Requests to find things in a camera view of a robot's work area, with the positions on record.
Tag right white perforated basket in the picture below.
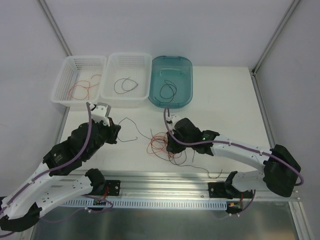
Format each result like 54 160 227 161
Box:
99 52 152 108

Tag teal transparent plastic bin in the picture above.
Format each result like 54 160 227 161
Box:
148 55 194 109

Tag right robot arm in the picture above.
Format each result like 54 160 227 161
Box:
164 115 303 199

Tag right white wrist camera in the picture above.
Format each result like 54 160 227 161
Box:
165 115 182 127

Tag white slotted cable duct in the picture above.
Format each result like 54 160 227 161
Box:
62 197 227 211

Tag aluminium mounting rail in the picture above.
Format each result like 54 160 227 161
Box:
49 172 300 201

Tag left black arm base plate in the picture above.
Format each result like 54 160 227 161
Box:
102 180 121 197

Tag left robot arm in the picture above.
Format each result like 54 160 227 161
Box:
0 121 121 233

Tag white perforated basket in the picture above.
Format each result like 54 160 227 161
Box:
50 55 108 111
99 52 152 108

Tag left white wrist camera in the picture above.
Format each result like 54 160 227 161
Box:
89 102 112 127

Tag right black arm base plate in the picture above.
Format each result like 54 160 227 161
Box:
207 182 227 198

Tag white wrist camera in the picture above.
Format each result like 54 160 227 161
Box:
89 102 112 127
165 115 182 127

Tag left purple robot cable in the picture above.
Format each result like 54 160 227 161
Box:
0 101 115 236

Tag left white perforated basket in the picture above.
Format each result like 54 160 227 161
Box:
50 55 108 111

